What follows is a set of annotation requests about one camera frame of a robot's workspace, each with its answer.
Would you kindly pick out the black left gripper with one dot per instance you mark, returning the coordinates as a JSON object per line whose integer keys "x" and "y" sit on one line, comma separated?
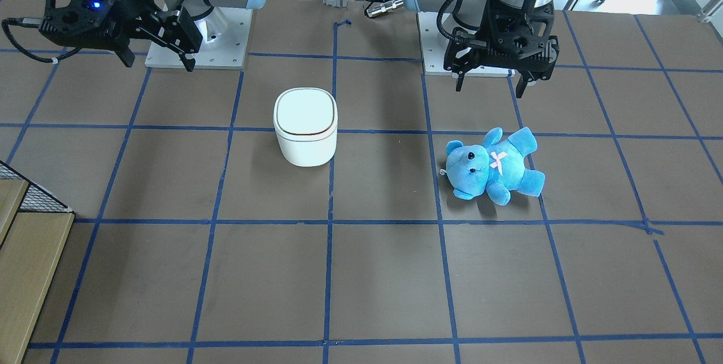
{"x": 458, "y": 54}

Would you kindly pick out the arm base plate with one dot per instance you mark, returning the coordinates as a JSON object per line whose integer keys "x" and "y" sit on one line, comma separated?
{"x": 226, "y": 33}
{"x": 433, "y": 45}

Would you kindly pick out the white trash can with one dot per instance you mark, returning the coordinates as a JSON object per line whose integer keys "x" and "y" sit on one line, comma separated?
{"x": 306, "y": 123}

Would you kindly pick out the silver metal cylinder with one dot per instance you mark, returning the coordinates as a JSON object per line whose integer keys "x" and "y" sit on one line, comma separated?
{"x": 375, "y": 10}

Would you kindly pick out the wooden shelf with mesh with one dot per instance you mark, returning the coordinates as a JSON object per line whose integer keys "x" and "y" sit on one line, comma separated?
{"x": 35, "y": 227}

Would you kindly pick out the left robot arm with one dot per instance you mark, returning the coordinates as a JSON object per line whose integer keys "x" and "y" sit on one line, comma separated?
{"x": 466, "y": 14}

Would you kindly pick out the blue teddy bear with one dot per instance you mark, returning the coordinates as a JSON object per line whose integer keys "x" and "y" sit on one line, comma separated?
{"x": 495, "y": 167}

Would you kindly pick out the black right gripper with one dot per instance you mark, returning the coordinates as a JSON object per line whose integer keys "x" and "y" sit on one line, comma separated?
{"x": 133, "y": 3}

